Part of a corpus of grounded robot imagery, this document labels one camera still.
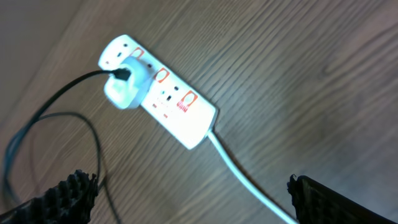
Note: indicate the white charger plug adapter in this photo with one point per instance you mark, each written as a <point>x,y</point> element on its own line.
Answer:
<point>128,91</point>

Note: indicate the white power strip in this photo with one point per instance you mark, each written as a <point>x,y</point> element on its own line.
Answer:
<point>175,104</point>

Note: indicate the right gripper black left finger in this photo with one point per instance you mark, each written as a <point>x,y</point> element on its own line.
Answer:
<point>70,202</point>

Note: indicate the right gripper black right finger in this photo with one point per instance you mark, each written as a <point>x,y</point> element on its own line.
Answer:
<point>315,203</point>

